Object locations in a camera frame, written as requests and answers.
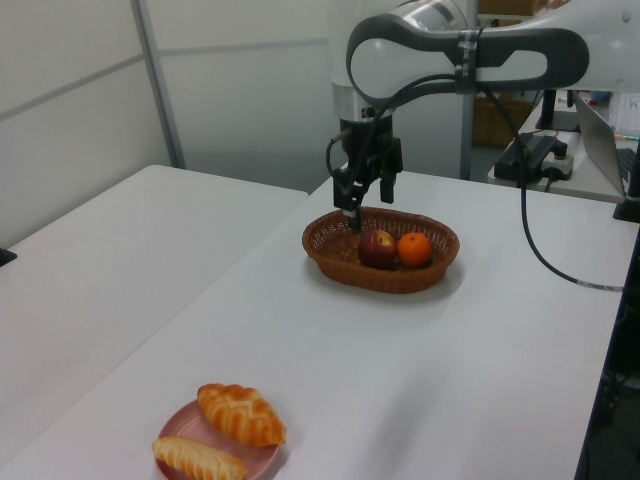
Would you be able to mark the white stacked cups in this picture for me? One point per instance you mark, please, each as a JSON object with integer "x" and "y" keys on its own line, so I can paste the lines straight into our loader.
{"x": 627, "y": 112}

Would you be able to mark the orange mandarin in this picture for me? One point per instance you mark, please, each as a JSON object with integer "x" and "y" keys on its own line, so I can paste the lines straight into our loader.
{"x": 414, "y": 250}

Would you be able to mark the black power supply box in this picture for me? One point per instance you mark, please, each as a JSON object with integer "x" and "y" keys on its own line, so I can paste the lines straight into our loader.
{"x": 520, "y": 157}

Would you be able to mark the brown woven basket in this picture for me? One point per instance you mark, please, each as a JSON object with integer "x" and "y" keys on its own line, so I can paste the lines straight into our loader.
{"x": 380, "y": 280}

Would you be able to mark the leaf-shaped braided bread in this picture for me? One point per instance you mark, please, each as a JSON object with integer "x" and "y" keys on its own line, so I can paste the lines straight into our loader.
{"x": 245, "y": 415}

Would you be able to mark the slim grey partition post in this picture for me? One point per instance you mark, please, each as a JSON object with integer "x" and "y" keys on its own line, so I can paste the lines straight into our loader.
{"x": 467, "y": 140}

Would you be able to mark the grey laptop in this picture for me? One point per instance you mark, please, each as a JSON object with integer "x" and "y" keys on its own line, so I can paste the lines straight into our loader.
{"x": 597, "y": 145}

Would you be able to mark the white side table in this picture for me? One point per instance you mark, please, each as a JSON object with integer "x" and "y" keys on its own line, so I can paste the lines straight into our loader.
{"x": 100, "y": 260}

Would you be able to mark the red apple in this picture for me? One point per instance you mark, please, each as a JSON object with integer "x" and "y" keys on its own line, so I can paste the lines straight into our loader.
{"x": 376, "y": 252}

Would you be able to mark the brown cardboard box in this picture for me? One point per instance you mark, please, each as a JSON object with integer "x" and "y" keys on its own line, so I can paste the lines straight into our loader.
{"x": 500, "y": 125}

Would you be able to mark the long striped bread roll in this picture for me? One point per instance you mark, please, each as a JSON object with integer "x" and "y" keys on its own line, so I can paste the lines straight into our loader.
{"x": 200, "y": 457}

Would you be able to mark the pink plate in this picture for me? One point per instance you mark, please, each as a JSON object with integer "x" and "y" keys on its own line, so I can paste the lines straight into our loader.
{"x": 182, "y": 425}

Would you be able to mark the black monitor stand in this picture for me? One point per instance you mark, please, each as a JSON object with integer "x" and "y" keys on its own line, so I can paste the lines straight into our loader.
{"x": 550, "y": 112}

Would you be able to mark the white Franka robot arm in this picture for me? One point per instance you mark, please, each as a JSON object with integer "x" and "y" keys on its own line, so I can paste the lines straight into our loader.
{"x": 390, "y": 65}

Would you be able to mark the grey emergency stop button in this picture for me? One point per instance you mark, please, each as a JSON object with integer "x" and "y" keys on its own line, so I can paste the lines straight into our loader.
{"x": 559, "y": 162}

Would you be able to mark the small black flat object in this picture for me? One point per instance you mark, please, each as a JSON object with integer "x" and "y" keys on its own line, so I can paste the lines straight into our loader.
{"x": 6, "y": 256}

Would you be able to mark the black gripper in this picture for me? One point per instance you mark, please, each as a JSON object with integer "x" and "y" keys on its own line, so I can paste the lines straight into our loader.
{"x": 367, "y": 142}

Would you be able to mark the grey metal partition post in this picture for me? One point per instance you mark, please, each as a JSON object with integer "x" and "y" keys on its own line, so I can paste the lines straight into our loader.
{"x": 160, "y": 85}

